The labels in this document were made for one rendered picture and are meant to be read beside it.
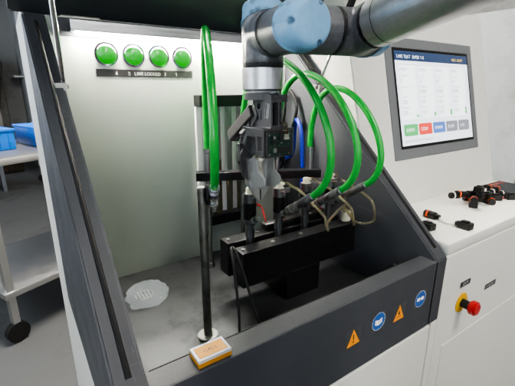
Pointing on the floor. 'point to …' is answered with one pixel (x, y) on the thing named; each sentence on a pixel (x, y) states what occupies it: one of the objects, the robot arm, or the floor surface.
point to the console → (467, 165)
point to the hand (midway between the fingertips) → (257, 193)
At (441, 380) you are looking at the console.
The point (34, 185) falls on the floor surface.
